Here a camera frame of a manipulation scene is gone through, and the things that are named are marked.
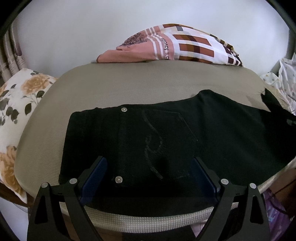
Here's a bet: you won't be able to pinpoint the white floral pillow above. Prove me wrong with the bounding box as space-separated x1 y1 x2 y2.
0 68 57 203

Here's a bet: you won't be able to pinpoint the black pants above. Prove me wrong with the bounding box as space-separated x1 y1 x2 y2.
59 90 295 217

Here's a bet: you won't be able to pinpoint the white dotted blanket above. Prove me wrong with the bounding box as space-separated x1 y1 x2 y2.
260 53 296 115

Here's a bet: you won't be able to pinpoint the purple patterned clothing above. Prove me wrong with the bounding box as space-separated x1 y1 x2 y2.
191 185 296 241

